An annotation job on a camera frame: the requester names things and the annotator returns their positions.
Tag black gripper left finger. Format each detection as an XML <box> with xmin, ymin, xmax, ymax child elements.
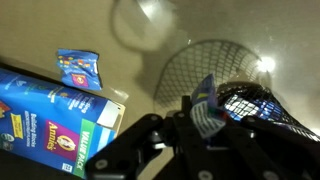
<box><xmin>84</xmin><ymin>95</ymin><xmax>234</xmax><ymax>180</ymax></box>

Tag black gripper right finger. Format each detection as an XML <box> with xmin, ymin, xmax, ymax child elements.
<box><xmin>226</xmin><ymin>114</ymin><xmax>320</xmax><ymax>180</ymax></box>

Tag blue snack sachet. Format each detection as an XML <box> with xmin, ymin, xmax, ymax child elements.
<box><xmin>55</xmin><ymin>48</ymin><xmax>103</xmax><ymax>92</ymax></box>
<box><xmin>189</xmin><ymin>73</ymin><xmax>232</xmax><ymax>140</ymax></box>
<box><xmin>222</xmin><ymin>93</ymin><xmax>285</xmax><ymax>123</ymax></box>

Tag blue Annie's snack box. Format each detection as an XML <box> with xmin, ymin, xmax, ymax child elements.
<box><xmin>0</xmin><ymin>67</ymin><xmax>127</xmax><ymax>180</ymax></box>

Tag black wire mesh bin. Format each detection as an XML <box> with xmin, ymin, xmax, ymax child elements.
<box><xmin>153</xmin><ymin>39</ymin><xmax>320</xmax><ymax>143</ymax></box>

